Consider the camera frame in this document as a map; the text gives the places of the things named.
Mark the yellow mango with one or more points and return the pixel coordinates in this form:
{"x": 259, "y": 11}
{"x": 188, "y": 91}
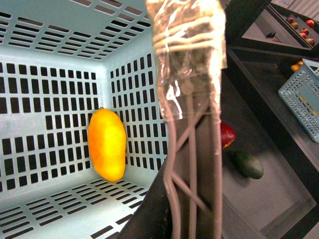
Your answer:
{"x": 107, "y": 144}

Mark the light blue plastic basket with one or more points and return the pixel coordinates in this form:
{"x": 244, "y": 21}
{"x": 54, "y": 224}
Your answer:
{"x": 157, "y": 65}

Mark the small blue crate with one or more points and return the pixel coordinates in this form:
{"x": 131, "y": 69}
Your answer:
{"x": 301, "y": 94}

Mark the dark green avocado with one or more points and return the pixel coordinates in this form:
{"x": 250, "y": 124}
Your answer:
{"x": 248, "y": 164}

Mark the red mango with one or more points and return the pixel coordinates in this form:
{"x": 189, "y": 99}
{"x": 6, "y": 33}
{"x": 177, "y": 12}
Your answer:
{"x": 228, "y": 135}

